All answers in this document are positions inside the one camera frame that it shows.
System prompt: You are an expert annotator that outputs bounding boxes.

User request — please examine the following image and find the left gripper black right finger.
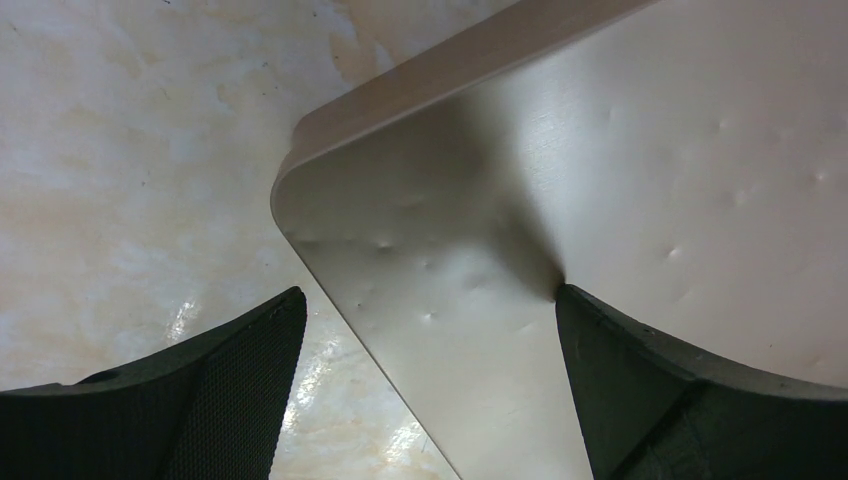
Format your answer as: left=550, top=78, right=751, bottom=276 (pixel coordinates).
left=555, top=285, right=847, bottom=479

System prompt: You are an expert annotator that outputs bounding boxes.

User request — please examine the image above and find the brown box lid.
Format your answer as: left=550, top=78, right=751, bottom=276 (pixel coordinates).
left=271, top=1, right=847, bottom=479

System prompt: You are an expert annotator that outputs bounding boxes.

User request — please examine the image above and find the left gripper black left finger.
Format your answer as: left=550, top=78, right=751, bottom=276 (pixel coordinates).
left=1, top=287, right=307, bottom=479

